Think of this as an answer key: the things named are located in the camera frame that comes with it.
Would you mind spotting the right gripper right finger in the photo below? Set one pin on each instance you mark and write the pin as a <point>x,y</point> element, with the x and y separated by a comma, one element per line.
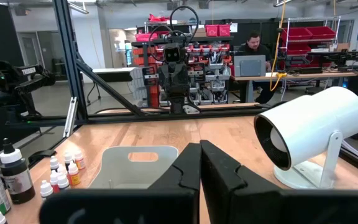
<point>247,205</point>

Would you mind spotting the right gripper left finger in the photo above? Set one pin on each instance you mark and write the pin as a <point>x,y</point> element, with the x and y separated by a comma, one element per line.
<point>154,205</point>

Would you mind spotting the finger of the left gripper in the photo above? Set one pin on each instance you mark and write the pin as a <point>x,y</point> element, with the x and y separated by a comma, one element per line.
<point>176,81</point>
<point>171,81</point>

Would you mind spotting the pale grey plastic bin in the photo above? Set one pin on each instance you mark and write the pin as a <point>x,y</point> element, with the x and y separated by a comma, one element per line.
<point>117,168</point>

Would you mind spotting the small blue dropper bottle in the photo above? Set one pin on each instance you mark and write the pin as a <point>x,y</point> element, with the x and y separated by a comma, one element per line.
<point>63,182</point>

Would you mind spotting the large bottle with black tip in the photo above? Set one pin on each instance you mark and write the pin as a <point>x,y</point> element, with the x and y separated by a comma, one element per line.
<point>17,183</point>

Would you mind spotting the black Trossen-labelled robot arm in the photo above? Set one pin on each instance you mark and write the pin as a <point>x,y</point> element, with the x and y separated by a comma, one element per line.
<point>26,73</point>

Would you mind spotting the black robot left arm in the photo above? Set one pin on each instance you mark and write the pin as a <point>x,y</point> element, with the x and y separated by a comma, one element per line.
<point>177,104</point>

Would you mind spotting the shelf with red parts bins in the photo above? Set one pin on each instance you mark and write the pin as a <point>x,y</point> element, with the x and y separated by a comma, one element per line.
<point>210,53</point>

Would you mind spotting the white table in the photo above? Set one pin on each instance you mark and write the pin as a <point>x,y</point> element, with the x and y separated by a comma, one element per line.
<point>113,70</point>

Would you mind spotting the grey laptop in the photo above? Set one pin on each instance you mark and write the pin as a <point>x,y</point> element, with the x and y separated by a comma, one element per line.
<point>250,66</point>

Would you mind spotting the person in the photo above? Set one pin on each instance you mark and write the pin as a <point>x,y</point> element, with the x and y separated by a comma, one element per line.
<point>255,49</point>

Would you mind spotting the silver aluminium bar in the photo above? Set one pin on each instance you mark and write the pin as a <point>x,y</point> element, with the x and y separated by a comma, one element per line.
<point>71,116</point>

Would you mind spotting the large red plastic bin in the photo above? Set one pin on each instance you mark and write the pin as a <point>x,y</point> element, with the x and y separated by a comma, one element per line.
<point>295,33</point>
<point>322,32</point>

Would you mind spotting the long wooden desk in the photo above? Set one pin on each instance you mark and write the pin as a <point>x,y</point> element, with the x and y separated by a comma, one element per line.
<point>322,75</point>

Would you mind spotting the black aluminium rig frame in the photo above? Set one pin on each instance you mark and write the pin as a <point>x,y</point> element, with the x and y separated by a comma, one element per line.
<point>70,62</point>

